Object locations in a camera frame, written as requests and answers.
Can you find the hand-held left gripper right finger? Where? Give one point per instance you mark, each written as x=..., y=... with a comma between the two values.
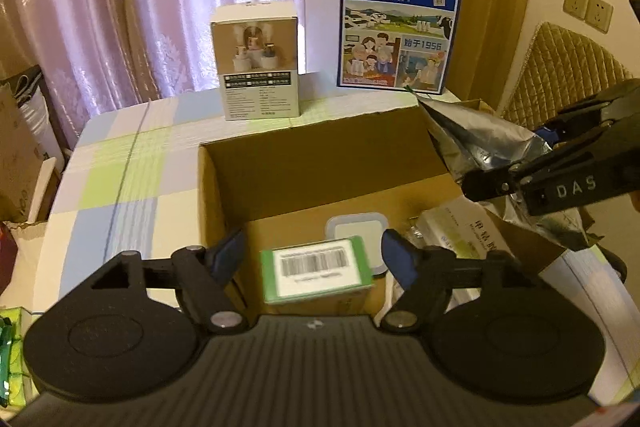
x=400, y=257

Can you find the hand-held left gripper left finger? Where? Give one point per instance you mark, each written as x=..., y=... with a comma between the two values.
x=227, y=254

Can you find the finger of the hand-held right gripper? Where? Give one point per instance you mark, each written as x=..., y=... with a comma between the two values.
x=615, y=104
x=565, y=189

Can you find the clear bag of metal hooks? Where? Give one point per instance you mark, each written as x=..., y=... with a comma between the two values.
x=412, y=232

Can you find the white square container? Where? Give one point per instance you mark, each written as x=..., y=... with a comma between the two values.
x=357, y=227

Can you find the white medicine box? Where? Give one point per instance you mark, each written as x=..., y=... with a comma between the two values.
x=470, y=227

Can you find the green and white carton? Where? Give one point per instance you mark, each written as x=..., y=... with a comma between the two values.
x=315, y=267

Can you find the silver foil bag green print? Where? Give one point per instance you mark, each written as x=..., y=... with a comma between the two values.
x=480, y=132

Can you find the brown cardboard box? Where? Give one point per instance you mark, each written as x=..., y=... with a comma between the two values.
x=325, y=167

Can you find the quilted chair back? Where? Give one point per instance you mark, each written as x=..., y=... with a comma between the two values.
x=560, y=72

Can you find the white product box with photo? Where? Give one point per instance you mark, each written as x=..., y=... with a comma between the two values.
x=257, y=62

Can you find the brown paper bag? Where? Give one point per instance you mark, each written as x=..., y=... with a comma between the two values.
x=20, y=147

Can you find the blue milk carton box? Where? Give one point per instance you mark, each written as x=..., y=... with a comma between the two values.
x=395, y=22

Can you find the green plastic packet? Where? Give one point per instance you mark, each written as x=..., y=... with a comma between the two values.
x=10, y=357

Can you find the beige wall socket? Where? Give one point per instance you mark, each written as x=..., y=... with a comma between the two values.
x=587, y=7

